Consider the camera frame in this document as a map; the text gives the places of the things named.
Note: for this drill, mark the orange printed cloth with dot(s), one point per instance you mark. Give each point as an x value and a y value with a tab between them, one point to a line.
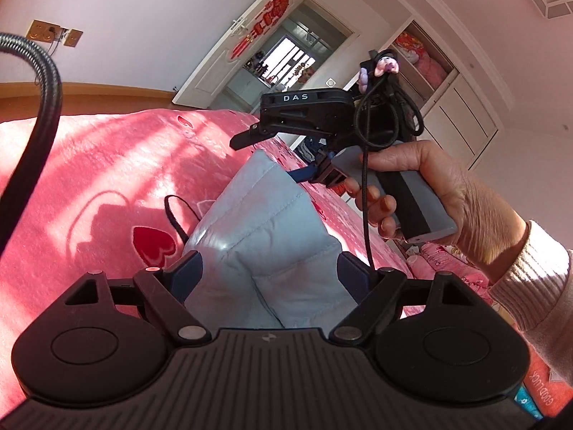
548	394

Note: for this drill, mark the light blue down jacket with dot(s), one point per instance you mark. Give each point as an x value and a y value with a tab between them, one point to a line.
264	233

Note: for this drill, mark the white wardrobe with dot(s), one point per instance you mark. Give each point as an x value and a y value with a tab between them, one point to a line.
461	112

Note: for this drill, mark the pink cartoon print bedding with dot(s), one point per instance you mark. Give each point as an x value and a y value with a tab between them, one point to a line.
452	268

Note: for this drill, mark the red knot door decoration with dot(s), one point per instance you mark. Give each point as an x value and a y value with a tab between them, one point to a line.
253	36

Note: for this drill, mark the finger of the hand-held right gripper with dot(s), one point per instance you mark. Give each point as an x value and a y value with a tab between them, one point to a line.
320	174
250	138

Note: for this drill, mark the window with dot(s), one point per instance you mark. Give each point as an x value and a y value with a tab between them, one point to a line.
286	58

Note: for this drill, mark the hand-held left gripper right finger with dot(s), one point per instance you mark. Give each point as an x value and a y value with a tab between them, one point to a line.
351	274

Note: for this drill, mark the gold wall socket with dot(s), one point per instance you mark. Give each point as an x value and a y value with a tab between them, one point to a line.
42	31
73	37

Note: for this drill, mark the person's right forearm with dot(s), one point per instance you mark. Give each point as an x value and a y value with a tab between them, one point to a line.
537	286

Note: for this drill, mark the pink heart print blanket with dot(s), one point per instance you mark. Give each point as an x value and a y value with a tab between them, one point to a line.
89	165

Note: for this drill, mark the pink bedding in wardrobe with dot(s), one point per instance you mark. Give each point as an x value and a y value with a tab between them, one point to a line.
423	60

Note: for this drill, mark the person's right hand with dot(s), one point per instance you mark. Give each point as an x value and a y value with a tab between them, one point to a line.
465	206

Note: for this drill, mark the white door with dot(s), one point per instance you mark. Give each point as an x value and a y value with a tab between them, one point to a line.
215	53

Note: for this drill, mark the purple plush charm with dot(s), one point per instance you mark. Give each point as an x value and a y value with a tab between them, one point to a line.
382	65

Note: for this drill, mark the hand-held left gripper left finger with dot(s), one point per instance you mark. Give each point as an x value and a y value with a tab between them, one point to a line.
187	274

